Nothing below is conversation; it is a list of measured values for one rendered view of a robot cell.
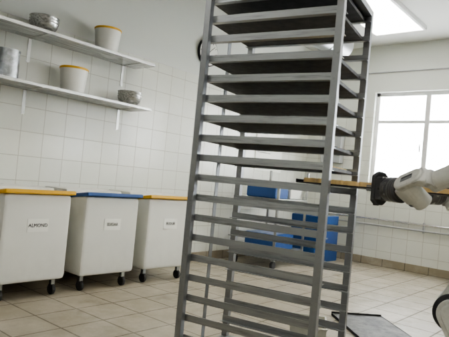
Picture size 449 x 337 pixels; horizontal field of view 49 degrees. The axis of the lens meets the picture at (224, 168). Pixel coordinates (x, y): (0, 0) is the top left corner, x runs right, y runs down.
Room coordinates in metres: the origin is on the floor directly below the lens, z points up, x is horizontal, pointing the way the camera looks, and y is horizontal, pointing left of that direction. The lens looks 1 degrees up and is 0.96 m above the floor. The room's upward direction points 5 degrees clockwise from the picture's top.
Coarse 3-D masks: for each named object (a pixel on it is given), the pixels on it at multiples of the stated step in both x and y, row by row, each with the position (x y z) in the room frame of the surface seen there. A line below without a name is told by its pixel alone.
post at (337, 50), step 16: (336, 16) 1.92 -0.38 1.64; (336, 32) 1.92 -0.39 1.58; (336, 48) 1.92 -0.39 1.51; (336, 64) 1.92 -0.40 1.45; (336, 80) 1.91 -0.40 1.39; (336, 96) 1.91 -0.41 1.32; (336, 112) 1.93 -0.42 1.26; (320, 192) 1.92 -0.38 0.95; (320, 208) 1.92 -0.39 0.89; (320, 224) 1.92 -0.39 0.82; (320, 240) 1.92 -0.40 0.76; (320, 256) 1.91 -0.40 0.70; (320, 272) 1.91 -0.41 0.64; (320, 288) 1.92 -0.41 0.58
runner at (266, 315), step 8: (192, 296) 2.22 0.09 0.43; (208, 304) 2.18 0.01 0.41; (216, 304) 2.16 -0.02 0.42; (224, 304) 2.14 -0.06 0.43; (232, 304) 2.12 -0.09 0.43; (240, 312) 2.10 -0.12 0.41; (248, 312) 2.08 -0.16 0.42; (256, 312) 2.06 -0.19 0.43; (264, 312) 2.05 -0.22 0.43; (272, 320) 2.03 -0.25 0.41; (280, 320) 2.01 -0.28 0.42; (288, 320) 2.00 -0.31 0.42; (296, 320) 1.98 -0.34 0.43; (304, 328) 1.96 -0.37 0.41
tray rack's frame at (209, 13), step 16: (208, 0) 2.21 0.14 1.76; (352, 0) 2.20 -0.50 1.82; (208, 16) 2.21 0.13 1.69; (368, 16) 2.31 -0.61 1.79; (208, 32) 2.21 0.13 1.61; (208, 48) 2.22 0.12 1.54; (208, 64) 2.23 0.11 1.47; (224, 112) 2.43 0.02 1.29; (192, 144) 2.22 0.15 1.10; (192, 160) 2.21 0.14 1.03; (192, 176) 2.21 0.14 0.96; (240, 176) 2.60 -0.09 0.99; (192, 192) 2.21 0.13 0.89; (240, 192) 2.61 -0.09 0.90; (192, 208) 2.21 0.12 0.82; (240, 208) 2.62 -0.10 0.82; (192, 224) 2.22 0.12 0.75; (208, 256) 2.41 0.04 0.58; (208, 272) 2.43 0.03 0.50; (176, 320) 2.22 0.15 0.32; (176, 336) 2.21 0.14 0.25; (224, 336) 2.59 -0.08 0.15
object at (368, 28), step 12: (372, 12) 2.31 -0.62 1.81; (372, 24) 2.32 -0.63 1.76; (360, 84) 2.32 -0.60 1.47; (360, 108) 2.31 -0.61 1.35; (360, 120) 2.31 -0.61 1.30; (360, 144) 2.31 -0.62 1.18; (360, 156) 2.32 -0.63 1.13; (348, 216) 2.32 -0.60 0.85; (348, 240) 2.31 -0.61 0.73; (348, 264) 2.31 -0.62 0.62; (348, 276) 2.31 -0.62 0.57; (348, 288) 2.31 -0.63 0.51; (348, 300) 2.33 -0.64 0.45
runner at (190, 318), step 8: (192, 320) 2.21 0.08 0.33; (200, 320) 2.19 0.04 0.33; (208, 320) 2.17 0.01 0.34; (216, 328) 2.15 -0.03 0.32; (224, 328) 2.13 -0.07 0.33; (232, 328) 2.12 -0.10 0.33; (240, 328) 2.10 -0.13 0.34; (248, 336) 2.08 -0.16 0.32; (256, 336) 2.06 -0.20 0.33; (264, 336) 2.04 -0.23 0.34; (272, 336) 2.03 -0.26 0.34
